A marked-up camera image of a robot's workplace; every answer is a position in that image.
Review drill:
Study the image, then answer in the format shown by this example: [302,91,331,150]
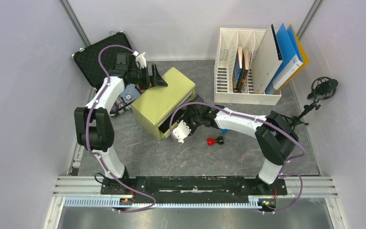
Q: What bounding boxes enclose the brown small book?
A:
[237,50,252,93]

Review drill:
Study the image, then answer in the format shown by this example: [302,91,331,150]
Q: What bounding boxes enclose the black microphone on tripod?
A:
[284,76,338,130]

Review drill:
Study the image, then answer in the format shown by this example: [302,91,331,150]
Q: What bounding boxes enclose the orange plastic folder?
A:
[275,24,310,90]

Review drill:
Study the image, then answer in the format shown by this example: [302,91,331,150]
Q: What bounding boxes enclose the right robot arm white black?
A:
[170,102,305,195]

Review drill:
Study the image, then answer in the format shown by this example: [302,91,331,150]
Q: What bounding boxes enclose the green drawer cabinet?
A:
[132,67,196,140]

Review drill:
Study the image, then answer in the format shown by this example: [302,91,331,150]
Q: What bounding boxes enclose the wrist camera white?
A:
[172,120,191,144]
[132,51,147,69]

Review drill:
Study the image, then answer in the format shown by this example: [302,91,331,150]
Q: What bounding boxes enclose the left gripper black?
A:
[129,64,167,92]

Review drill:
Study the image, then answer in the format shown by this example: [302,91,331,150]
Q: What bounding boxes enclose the Animal Farm book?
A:
[232,46,243,89]

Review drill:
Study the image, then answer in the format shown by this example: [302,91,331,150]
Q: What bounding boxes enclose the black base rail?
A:
[101,176,288,204]

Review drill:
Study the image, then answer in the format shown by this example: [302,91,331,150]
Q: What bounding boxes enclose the white file organizer rack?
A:
[214,28,281,105]

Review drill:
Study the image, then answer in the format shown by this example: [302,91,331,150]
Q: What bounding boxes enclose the white paper box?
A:
[251,24,283,94]

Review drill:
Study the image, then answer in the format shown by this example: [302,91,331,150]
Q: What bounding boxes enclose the blue plastic folder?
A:
[264,24,304,94]

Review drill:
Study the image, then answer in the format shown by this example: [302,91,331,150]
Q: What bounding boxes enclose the black poker chip case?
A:
[72,31,142,118]

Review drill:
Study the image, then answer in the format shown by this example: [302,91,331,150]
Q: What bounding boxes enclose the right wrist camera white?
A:
[172,120,191,144]

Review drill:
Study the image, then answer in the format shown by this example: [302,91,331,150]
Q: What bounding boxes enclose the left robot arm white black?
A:
[74,52,168,194]

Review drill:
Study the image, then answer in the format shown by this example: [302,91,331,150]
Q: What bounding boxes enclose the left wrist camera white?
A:
[132,51,147,69]

